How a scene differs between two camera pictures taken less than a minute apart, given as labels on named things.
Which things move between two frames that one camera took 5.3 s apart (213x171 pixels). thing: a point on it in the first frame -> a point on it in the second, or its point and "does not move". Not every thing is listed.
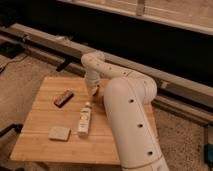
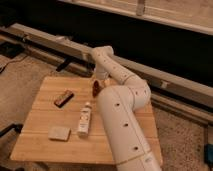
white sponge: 59,133 does not move
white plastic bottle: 85,119 does not move
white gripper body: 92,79 -> 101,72
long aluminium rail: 180,95 does not move
